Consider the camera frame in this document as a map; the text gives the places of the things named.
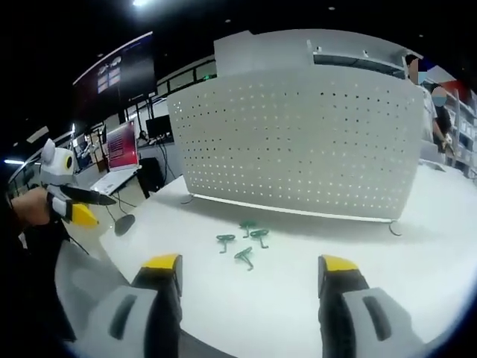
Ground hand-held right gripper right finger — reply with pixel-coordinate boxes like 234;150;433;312
318;254;424;358

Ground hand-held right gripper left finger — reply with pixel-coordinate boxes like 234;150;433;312
80;253;184;358

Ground white perforated mounting plate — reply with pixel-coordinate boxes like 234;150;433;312
165;72;426;236

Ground person's left hand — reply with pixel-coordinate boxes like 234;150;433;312
10;187;52;229

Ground black round stand base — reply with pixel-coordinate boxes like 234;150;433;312
113;213;136;237

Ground white laptop with red screen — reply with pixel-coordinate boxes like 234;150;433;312
90;119;143;195

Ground black computer monitor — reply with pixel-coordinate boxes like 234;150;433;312
145;115;173;141

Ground white box cabinet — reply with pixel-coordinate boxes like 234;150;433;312
213;28;425;81

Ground white storage shelves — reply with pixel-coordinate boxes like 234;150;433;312
446;72;477;177

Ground black cable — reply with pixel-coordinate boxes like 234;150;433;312
155;140;169;189

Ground large dark wall screen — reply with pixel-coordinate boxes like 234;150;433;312
72;31;158;125

